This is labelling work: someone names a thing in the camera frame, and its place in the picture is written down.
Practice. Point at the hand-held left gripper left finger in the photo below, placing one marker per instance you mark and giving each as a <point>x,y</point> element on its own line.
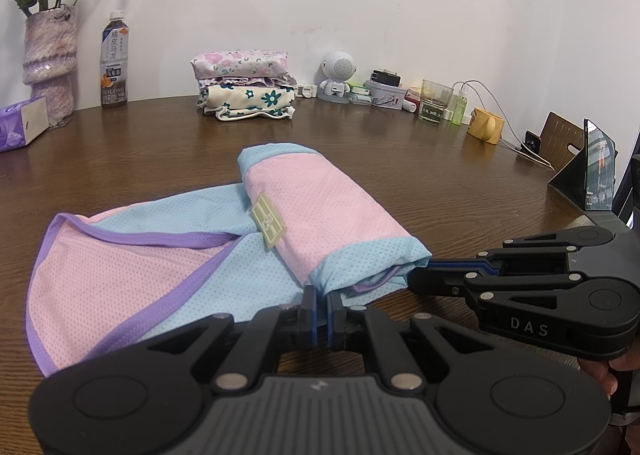
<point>309,320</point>

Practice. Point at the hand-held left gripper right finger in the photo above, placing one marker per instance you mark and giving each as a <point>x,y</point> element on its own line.
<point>336,325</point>

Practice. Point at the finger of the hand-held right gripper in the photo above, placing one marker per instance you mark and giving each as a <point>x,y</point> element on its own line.
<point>530,250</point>
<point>500,290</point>

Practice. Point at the pink and blue mesh vest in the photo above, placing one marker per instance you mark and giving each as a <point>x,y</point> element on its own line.
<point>310,205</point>

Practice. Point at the person's right hand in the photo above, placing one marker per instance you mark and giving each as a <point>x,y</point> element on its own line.
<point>611,380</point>

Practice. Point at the black tablet with stand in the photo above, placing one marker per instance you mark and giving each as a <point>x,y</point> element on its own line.
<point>597,170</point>

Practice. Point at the black phone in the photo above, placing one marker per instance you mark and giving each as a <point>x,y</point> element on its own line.
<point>531,141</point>

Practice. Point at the yellow mug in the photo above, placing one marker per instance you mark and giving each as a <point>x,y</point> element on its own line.
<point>485,125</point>

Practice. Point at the green spray bottle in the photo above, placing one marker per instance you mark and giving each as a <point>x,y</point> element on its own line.
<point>458,110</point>

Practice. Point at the glass cup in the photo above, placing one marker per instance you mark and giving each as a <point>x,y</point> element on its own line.
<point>434,107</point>

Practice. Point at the small red box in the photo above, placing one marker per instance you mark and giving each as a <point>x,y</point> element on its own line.
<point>411,100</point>

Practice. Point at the small white box with black device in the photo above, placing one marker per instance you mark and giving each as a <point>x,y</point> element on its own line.
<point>385,97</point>

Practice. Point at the black charger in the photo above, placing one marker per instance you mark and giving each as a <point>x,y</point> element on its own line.
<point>386,78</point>

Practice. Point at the cream floral folded garment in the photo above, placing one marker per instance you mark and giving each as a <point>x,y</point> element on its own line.
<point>250,100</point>

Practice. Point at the white power adapter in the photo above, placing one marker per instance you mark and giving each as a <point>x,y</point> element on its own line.
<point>306,91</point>

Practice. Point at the green and white small box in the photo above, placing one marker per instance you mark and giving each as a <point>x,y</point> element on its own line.
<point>360,96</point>

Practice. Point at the white robot-shaped speaker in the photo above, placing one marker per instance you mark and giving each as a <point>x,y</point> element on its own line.
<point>340,67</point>

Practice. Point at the pink floral folded garment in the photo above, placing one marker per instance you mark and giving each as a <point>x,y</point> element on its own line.
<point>235,62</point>

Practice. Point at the dark coaster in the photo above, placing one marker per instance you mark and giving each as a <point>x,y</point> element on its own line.
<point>62,122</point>

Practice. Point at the brown tea bottle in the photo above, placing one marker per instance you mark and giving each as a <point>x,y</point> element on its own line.
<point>115,70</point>

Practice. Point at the purple tissue pack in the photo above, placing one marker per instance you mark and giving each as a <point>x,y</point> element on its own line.
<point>15,127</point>

